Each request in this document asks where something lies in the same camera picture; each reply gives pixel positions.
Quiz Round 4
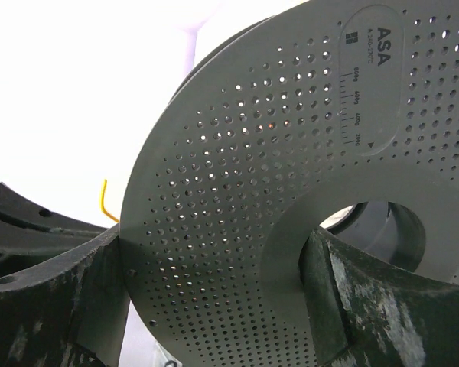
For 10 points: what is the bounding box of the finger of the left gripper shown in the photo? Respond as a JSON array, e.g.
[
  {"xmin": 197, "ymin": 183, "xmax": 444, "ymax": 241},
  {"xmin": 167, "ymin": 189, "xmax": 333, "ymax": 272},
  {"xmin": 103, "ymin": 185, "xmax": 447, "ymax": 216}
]
[{"xmin": 0, "ymin": 182, "xmax": 106, "ymax": 278}]

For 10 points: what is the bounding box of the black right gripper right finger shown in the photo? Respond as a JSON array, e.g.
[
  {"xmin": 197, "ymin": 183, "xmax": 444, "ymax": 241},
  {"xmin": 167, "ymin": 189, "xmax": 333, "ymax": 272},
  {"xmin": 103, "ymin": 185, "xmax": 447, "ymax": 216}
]
[{"xmin": 300, "ymin": 229, "xmax": 459, "ymax": 366}]

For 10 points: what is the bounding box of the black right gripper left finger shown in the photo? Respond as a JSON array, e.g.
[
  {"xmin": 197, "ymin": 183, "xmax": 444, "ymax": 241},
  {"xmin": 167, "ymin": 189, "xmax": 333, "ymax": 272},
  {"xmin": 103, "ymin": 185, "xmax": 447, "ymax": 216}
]
[{"xmin": 0, "ymin": 226, "xmax": 129, "ymax": 366}]

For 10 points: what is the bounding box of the yellow cable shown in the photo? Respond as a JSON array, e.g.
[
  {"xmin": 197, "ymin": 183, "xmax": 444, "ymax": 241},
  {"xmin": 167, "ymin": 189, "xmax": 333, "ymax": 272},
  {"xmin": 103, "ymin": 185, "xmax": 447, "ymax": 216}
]
[{"xmin": 100, "ymin": 178, "xmax": 120, "ymax": 223}]

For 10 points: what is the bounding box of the dark grey perforated spool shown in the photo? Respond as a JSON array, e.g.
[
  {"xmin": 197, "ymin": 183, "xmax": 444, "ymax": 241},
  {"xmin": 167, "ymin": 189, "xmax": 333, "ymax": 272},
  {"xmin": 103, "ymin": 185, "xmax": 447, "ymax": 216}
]
[{"xmin": 119, "ymin": 1, "xmax": 459, "ymax": 366}]

